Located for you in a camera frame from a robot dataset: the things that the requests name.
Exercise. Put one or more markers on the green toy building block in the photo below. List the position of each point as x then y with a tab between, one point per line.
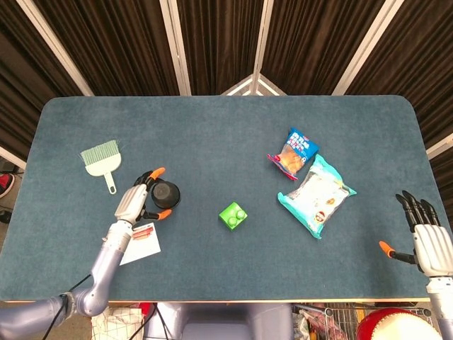
231	217

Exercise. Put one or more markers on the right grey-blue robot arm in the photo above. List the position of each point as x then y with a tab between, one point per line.
440	301

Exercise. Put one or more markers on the black round cup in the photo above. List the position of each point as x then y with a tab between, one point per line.
166	195

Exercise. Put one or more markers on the dark brown curtain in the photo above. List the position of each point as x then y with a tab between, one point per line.
219	42

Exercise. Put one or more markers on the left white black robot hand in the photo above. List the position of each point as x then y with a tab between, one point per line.
132	205

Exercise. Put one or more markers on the blue snack bag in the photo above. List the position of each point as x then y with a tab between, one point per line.
295	152

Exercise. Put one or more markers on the white printed card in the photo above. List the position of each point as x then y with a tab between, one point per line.
145	244

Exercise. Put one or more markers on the white triangular frame base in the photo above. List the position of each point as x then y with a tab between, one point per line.
255	86

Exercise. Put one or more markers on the red black shoe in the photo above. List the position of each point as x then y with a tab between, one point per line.
5	184

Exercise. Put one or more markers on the teal white snack bag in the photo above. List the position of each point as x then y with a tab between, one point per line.
318	198

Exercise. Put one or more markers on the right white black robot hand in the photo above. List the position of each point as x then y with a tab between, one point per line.
431	248

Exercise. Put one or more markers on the blue felt table mat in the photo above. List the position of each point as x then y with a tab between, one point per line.
226	141

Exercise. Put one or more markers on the pale green hand brush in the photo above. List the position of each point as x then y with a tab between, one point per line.
101	159

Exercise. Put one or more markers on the grey-blue robot torso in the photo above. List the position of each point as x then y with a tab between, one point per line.
219	322

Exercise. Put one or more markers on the white partition frame post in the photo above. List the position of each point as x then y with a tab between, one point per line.
55	47
440	145
263	35
366	47
176	47
10	156

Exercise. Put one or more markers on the white checked cloth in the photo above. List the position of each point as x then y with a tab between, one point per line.
115	324

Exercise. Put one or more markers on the red round drum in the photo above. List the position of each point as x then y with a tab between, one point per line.
396	326

